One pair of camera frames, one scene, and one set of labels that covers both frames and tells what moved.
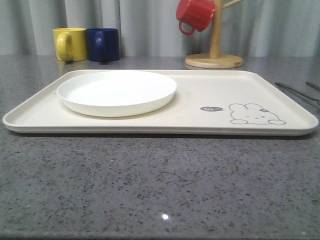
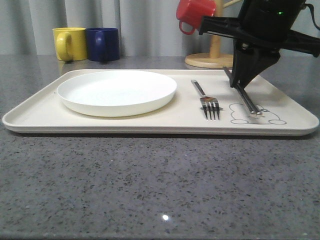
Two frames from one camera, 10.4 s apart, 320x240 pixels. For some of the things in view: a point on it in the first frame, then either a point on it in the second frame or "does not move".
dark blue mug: [103, 45] does not move
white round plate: [115, 93] does not move
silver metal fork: [296, 91] to [207, 102]
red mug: [198, 14] does not move
